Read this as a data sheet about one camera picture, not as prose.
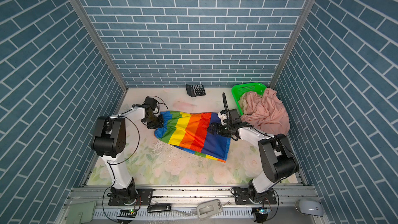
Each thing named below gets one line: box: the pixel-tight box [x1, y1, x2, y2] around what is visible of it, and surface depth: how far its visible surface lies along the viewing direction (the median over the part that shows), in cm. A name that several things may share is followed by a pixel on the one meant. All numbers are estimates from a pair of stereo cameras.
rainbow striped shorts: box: [154, 110, 232, 163], surface depth 95 cm
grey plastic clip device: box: [196, 198, 223, 220], surface depth 70 cm
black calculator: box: [185, 84, 206, 97], surface depth 122 cm
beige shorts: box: [238, 92, 249, 115], surface depth 106 cm
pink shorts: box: [240, 88, 291, 136], surface depth 95 cm
